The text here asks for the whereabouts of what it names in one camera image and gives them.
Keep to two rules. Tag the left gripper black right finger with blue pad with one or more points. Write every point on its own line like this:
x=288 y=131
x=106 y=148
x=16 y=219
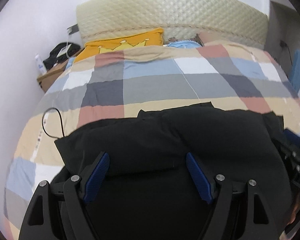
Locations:
x=236 y=209

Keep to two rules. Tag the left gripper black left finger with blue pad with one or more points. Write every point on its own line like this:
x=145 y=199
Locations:
x=58 y=210

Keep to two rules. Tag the black puffer jacket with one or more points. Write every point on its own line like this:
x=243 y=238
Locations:
x=148 y=192

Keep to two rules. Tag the blue hanging towel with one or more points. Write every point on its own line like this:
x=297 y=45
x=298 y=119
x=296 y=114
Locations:
x=294 y=76

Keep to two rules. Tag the wooden nightstand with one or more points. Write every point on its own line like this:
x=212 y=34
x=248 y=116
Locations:
x=45 y=81

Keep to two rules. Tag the white lotion bottle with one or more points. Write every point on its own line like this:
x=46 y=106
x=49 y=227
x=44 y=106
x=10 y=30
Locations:
x=40 y=64

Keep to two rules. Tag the light blue pillow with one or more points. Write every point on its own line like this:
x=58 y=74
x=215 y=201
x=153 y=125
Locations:
x=186 y=44

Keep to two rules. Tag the plaid patchwork quilt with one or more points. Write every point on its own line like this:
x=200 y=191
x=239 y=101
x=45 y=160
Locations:
x=119 y=84

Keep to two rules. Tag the black bag on nightstand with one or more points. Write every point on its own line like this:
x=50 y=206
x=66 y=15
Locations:
x=53 y=59

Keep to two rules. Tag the white tablet device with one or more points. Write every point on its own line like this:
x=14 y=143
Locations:
x=64 y=51

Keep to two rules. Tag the cream quilted headboard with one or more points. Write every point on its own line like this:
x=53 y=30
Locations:
x=180 y=19

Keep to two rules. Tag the yellow crown pillow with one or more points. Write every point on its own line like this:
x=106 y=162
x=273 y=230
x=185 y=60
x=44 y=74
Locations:
x=149 y=38

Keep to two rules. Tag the grey wall socket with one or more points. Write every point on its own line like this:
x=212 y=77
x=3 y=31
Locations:
x=73 y=29

